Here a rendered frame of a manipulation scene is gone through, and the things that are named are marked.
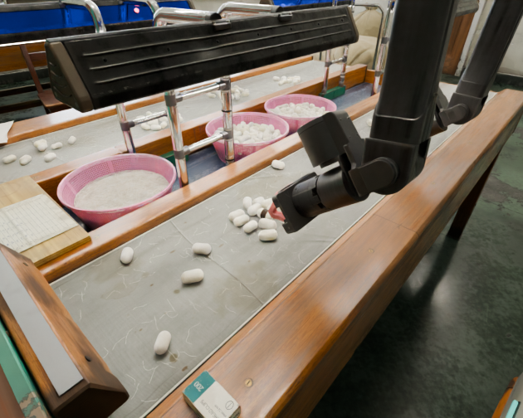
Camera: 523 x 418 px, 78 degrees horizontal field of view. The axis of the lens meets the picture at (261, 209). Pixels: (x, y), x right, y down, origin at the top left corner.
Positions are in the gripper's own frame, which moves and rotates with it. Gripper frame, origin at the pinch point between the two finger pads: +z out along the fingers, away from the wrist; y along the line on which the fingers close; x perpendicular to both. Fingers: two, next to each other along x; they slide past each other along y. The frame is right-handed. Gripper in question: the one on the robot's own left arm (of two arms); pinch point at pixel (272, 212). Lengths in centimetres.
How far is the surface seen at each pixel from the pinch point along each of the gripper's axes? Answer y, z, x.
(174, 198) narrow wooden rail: 5.9, 21.0, -11.9
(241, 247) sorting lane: 5.1, 7.5, 3.2
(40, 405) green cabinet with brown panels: 39.9, -10.6, 1.1
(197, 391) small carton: 28.4, -8.5, 11.0
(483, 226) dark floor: -155, 35, 79
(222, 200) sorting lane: -3.1, 18.6, -6.5
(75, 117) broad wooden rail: 0, 71, -56
